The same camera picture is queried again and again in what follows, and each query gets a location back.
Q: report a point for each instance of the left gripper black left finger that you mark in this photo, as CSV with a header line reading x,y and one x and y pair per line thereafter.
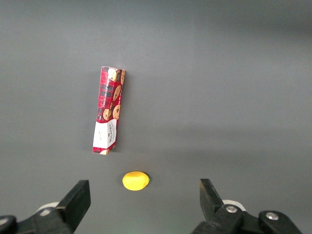
x,y
75,204

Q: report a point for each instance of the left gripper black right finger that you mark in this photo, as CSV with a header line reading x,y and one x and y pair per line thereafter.
x,y
212,207

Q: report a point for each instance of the yellow lemon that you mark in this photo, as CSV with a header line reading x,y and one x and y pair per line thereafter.
x,y
135,181

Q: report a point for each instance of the red tartan cookie box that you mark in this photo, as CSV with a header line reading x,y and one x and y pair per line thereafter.
x,y
109,102

